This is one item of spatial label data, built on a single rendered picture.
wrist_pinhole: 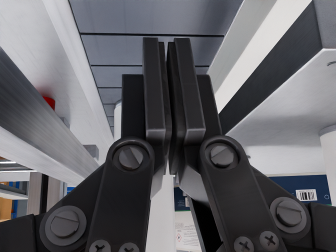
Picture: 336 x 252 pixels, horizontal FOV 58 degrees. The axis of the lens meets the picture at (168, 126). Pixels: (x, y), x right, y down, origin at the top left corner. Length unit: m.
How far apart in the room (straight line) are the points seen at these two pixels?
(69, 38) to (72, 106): 0.26
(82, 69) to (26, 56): 0.11
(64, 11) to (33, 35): 0.12
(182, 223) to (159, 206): 0.49
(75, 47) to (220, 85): 0.09
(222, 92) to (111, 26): 0.07
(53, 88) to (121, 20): 0.23
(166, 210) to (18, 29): 0.19
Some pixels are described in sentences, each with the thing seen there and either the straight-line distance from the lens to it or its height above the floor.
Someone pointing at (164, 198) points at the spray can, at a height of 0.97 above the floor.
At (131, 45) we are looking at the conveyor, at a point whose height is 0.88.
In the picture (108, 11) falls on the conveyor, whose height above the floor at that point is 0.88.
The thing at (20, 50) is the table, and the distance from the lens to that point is 0.32.
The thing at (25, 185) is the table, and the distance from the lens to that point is 3.94.
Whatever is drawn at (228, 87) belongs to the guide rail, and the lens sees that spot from 0.16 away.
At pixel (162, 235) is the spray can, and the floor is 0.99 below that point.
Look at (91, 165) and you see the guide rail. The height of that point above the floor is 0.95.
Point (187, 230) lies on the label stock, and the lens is 0.73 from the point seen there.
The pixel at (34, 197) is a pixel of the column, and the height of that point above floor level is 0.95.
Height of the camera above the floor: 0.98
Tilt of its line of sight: 16 degrees down
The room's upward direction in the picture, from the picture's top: 178 degrees clockwise
